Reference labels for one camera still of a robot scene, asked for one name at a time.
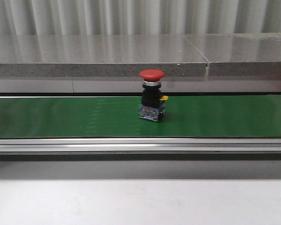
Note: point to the red mushroom push button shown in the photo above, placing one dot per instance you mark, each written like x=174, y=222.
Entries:
x=152, y=101

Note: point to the green conveyor belt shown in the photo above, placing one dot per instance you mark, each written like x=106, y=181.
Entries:
x=185, y=116

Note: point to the grey stone ledge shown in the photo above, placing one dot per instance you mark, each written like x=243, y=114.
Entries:
x=196, y=57

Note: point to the aluminium conveyor frame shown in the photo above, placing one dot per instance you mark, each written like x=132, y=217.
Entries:
x=157, y=148

